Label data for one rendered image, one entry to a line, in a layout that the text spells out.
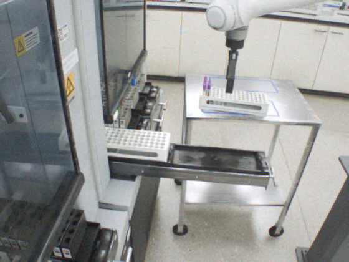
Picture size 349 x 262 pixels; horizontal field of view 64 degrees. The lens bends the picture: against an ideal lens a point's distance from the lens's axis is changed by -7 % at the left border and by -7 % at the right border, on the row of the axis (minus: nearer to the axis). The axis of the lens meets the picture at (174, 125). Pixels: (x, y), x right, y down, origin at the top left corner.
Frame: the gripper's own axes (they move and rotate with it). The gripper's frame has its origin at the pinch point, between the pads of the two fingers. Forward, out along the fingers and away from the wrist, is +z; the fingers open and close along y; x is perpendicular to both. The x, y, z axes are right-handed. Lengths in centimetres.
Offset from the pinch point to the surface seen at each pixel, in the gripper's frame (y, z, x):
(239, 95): 0.7, 5.6, -5.1
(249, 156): -31.9, 12.9, -9.3
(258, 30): 195, 25, -34
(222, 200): -5, 65, -6
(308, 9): 199, -2, -81
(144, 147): -42, 7, 27
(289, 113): 0.8, 11.2, -29.0
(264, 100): -1.2, 5.5, -16.2
